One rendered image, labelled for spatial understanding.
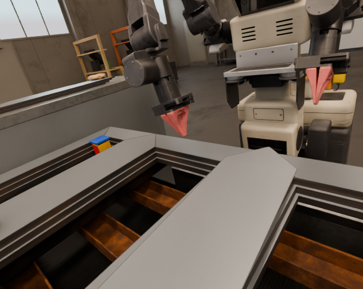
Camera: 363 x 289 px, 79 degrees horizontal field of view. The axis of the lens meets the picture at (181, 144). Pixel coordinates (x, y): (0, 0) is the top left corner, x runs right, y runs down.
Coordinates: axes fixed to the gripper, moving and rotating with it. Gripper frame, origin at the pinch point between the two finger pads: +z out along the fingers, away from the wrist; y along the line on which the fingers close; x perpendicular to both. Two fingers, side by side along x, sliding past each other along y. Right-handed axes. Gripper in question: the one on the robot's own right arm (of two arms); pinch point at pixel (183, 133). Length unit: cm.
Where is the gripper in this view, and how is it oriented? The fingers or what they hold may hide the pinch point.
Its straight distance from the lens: 58.3
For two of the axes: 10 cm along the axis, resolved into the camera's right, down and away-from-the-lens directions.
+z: 3.5, 9.1, 2.2
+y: 6.9, -0.9, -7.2
